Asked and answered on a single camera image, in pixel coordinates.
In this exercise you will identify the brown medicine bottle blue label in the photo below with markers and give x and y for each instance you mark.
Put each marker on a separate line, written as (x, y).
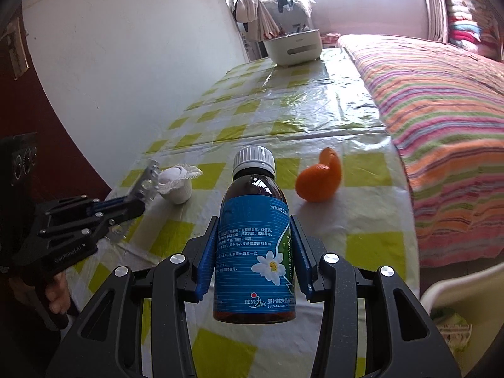
(254, 273)

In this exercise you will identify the silver pill blister pack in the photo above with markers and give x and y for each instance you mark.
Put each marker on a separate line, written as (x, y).
(145, 188)

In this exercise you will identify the pink curtain right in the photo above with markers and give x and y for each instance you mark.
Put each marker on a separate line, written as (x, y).
(438, 28)

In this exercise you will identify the beige curtain left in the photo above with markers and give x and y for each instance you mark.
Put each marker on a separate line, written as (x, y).
(257, 22)

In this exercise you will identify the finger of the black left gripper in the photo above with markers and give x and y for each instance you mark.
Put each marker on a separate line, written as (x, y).
(106, 214)

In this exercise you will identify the metal door handle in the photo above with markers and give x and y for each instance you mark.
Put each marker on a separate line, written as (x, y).
(12, 37)

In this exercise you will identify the white plastic trash bin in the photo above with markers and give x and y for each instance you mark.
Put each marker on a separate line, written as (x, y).
(478, 298)

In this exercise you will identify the white storage box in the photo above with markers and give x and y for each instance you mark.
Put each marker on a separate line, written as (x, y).
(295, 48)

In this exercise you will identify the person's left hand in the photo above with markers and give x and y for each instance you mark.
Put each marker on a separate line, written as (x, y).
(57, 293)

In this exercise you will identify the orange tangerine peel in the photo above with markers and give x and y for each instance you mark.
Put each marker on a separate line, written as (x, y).
(318, 183)

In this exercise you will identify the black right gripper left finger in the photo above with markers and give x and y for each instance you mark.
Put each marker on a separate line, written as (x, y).
(106, 338)

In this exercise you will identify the white cup with tissue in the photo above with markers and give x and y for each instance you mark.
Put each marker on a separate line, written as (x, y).
(175, 183)

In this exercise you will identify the dark red wooden door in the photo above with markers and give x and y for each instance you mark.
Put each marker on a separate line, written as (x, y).
(39, 160)

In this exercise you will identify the striped colourful bed cover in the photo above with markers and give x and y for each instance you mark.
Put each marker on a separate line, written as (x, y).
(443, 109)

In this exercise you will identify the stack of folded blankets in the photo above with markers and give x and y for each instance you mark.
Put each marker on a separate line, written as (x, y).
(473, 27)

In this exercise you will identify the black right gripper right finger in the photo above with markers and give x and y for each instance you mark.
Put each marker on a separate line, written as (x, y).
(401, 339)

